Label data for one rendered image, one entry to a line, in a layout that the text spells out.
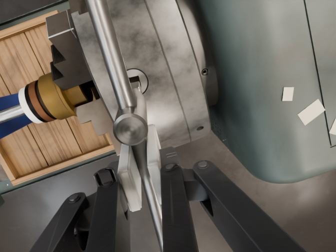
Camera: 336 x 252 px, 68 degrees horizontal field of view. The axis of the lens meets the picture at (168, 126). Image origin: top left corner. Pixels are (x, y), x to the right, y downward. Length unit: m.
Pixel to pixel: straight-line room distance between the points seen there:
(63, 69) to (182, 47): 0.19
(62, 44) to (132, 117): 0.24
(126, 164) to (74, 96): 0.31
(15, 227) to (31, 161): 1.36
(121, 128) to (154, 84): 0.16
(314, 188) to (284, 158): 1.78
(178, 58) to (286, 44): 0.12
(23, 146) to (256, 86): 0.62
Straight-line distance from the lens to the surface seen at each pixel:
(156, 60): 0.30
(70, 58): 0.39
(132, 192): 0.16
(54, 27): 0.37
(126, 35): 0.31
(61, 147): 0.73
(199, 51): 0.36
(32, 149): 0.76
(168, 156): 0.17
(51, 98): 0.45
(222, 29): 0.32
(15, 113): 0.52
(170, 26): 0.31
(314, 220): 2.27
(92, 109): 0.45
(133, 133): 0.16
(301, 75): 0.33
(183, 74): 0.31
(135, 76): 0.33
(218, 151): 1.70
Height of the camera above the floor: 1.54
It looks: 75 degrees down
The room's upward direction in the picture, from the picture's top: 164 degrees clockwise
